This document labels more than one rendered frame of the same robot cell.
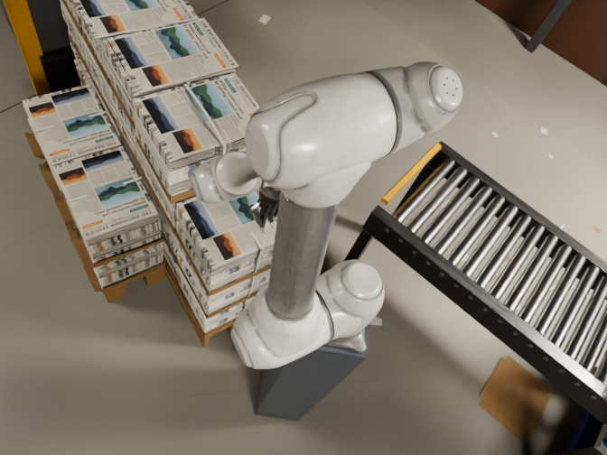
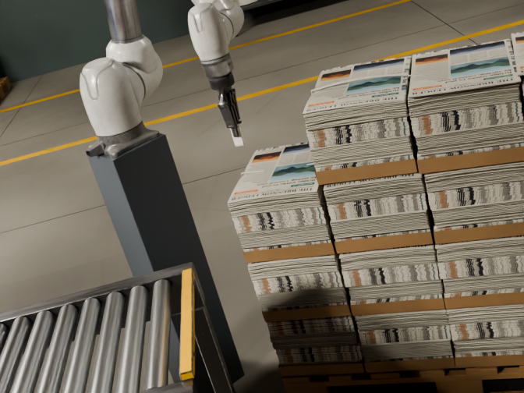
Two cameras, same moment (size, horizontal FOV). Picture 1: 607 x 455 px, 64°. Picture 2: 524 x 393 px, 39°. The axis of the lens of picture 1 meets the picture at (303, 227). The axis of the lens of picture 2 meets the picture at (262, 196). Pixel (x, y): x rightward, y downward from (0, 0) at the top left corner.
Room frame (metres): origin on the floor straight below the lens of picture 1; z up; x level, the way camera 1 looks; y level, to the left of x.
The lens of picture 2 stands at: (2.90, -0.62, 1.76)
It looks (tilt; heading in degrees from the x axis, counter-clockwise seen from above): 25 degrees down; 160
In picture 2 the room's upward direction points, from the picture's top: 16 degrees counter-clockwise
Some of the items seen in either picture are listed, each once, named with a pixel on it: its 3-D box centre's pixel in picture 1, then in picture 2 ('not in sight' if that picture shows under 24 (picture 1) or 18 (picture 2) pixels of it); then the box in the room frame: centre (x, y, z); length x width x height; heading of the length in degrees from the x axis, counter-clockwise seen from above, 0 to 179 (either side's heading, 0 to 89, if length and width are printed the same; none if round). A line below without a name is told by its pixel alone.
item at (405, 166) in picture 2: not in sight; (367, 160); (1.15, 0.37, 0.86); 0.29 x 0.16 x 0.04; 50
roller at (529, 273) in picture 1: (530, 273); not in sight; (1.17, -0.89, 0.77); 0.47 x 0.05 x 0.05; 158
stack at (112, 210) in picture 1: (98, 195); not in sight; (1.04, 0.92, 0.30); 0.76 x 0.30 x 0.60; 50
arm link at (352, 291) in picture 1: (348, 296); (109, 93); (0.58, -0.17, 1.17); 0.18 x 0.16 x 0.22; 137
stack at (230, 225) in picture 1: (187, 190); (444, 263); (1.17, 0.55, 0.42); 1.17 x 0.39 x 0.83; 50
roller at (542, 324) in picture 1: (558, 294); not in sight; (1.12, -1.01, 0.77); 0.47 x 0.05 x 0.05; 158
